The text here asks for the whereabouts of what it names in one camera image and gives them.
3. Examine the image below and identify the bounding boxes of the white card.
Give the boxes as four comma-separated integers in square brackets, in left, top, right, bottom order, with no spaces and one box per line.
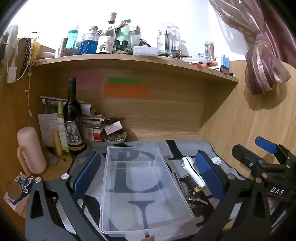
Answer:
[104,121,122,135]

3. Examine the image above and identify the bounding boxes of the clear plastic packaging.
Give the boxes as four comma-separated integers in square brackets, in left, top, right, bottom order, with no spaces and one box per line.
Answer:
[157,23,182,52]

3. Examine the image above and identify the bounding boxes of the cartoon sticker card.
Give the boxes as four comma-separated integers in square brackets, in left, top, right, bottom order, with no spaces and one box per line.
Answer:
[3,173,34,214]

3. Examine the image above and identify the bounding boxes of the blue box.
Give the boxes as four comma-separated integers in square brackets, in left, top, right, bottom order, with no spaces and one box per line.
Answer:
[220,55,230,73]

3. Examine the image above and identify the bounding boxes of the wooden shelf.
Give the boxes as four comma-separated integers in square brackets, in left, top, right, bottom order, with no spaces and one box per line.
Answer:
[31,54,239,84]

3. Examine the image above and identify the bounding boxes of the pink striped curtain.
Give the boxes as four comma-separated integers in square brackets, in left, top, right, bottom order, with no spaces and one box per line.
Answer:
[208,0,296,95]

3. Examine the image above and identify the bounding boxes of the glass jar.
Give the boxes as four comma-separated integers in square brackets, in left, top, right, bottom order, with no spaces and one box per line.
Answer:
[204,41,215,61]

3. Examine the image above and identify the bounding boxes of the teal bottle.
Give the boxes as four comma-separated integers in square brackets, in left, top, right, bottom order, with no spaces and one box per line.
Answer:
[67,30,79,49]

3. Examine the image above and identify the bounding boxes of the stack of booklets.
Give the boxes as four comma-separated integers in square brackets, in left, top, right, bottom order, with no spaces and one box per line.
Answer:
[82,111,109,142]

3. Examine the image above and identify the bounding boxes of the white handheld device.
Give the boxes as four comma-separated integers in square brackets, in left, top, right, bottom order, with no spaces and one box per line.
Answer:
[181,156,206,189]

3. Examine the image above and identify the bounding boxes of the orange pens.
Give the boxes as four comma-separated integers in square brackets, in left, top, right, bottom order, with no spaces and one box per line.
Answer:
[191,60,218,68]

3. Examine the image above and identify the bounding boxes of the pink sticky note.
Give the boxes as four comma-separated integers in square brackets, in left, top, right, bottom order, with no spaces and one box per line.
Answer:
[70,71,100,89]

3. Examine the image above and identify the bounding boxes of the green spray bottle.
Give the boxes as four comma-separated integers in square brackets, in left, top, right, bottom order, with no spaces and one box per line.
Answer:
[57,101,70,156]

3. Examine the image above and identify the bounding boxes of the round mirror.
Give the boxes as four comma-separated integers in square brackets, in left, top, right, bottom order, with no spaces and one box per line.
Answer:
[8,182,23,199]

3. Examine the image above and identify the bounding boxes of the grey mat with black letters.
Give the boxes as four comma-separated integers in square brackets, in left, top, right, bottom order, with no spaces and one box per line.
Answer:
[67,140,248,241]

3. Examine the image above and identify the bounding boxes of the green sticky note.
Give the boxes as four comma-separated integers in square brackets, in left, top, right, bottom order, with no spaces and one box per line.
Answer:
[107,77,141,85]

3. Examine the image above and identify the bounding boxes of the clear bottle with illustrated label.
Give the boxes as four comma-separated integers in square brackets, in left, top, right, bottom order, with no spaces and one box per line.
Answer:
[96,13,117,54]

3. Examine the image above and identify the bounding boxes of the handwritten note paper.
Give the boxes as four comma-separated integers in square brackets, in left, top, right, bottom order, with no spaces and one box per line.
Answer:
[38,113,58,147]

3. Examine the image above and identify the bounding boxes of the patterned headband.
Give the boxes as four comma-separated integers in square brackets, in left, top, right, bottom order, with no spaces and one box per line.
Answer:
[17,37,33,78]

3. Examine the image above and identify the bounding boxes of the black-handled keys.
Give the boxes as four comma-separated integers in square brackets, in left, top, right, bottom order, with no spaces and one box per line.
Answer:
[187,190,208,205]

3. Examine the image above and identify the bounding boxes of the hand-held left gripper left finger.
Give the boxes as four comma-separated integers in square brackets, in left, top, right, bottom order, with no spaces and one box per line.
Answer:
[25,151,109,241]

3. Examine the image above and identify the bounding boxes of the mint pump bottle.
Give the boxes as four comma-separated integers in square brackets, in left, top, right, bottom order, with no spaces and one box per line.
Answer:
[116,19,130,47]

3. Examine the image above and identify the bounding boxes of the glass bottle with blue beads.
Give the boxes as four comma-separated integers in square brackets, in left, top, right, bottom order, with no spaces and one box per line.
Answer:
[79,26,100,55]

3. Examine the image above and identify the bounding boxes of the orange sticky note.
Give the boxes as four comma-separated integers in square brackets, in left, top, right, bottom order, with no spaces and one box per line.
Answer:
[103,83,150,100]

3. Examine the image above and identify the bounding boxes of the silver metal pen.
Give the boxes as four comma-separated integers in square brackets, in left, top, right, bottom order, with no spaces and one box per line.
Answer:
[172,171,185,197]

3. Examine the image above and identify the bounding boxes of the dark wine bottle elephant label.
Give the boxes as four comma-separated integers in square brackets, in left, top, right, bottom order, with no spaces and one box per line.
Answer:
[63,77,87,159]

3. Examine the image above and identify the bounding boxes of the bowl of small stones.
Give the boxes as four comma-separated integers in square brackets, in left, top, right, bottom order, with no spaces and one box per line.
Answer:
[102,132,127,143]

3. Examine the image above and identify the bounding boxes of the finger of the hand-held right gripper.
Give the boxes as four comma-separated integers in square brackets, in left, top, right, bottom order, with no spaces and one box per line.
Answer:
[232,144,266,171]
[255,137,288,160]

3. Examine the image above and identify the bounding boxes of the yellow tube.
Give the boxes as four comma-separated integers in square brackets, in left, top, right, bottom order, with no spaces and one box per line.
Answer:
[53,132,63,156]

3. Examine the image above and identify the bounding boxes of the white flat container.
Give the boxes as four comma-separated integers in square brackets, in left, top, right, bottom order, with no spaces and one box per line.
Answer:
[133,46,159,56]

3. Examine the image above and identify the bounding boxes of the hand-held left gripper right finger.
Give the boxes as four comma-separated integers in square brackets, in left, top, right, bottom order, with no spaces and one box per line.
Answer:
[190,150,272,241]

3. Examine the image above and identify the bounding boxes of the clear glass bottle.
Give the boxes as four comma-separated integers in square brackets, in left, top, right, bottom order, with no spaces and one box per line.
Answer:
[128,26,141,49]

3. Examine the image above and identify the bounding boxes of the clear plastic storage box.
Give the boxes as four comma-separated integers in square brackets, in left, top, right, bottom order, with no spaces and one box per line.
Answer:
[99,146,195,238]

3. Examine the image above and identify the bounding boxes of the white cable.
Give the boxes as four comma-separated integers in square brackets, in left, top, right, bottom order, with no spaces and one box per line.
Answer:
[0,24,19,84]

